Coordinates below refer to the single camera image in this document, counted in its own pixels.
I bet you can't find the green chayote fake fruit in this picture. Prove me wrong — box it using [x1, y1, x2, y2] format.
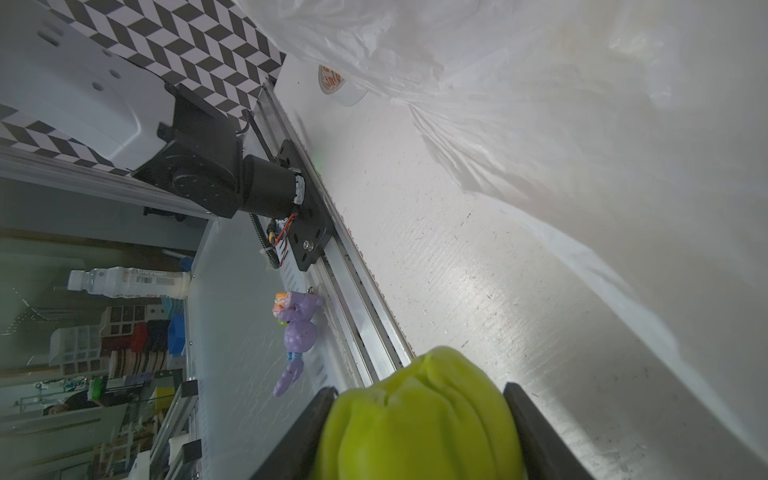
[310, 346, 525, 479]

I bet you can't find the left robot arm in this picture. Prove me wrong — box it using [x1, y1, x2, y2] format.
[1, 1, 308, 219]

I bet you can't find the white storage drawer rack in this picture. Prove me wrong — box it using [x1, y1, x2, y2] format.
[49, 325, 105, 377]

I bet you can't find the purple octopus toy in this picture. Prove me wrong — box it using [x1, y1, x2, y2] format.
[272, 291, 324, 398]

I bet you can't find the white plastic bottle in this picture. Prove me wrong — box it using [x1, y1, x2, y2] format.
[67, 267, 192, 300]

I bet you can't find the white plastic bag fruit print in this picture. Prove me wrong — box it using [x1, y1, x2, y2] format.
[241, 1, 767, 458]

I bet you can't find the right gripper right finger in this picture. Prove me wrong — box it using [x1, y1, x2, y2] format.
[503, 382, 594, 480]

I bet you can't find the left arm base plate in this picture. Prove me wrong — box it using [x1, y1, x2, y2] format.
[277, 139, 335, 272]

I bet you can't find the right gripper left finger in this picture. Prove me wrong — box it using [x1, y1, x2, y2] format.
[250, 387, 338, 480]

